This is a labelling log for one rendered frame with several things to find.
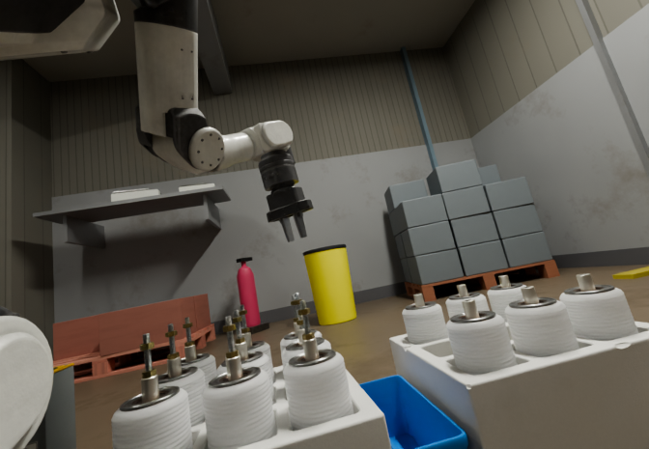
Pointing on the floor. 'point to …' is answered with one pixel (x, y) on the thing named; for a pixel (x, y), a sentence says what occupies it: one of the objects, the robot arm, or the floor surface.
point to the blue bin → (413, 416)
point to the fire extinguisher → (249, 296)
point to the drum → (330, 284)
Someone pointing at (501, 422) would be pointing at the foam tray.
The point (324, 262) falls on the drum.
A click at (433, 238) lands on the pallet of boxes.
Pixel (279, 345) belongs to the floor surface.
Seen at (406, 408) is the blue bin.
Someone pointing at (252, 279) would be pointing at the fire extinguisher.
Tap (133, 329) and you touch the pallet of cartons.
